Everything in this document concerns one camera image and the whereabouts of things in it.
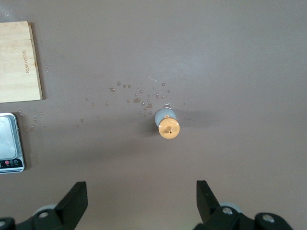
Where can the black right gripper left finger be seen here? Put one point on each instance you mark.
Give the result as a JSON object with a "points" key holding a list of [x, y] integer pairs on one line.
{"points": [[72, 203]]}

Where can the wooden cutting board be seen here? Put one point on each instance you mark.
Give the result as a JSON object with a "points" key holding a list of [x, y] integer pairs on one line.
{"points": [[16, 62]]}

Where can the translucent sauce bottle orange cap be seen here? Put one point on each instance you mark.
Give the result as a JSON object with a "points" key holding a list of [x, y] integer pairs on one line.
{"points": [[169, 129]]}

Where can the silver digital kitchen scale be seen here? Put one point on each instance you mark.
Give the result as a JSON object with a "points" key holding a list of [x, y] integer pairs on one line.
{"points": [[9, 143]]}

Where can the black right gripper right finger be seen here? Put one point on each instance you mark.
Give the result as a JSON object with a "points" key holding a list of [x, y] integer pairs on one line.
{"points": [[208, 206]]}

